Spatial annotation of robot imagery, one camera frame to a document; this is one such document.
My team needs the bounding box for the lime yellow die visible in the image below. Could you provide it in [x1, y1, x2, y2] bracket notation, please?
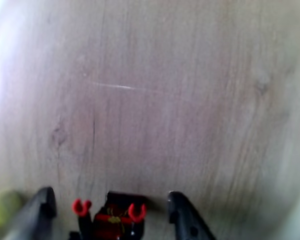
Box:
[0, 189, 25, 227]

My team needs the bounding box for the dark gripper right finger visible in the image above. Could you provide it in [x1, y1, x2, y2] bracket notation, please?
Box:
[166, 190, 216, 240]

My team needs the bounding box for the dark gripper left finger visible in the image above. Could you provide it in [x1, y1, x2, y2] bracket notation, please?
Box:
[3, 186, 58, 240]

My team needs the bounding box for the black red lego figure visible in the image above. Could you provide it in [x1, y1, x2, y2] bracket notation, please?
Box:
[69, 190, 150, 240]

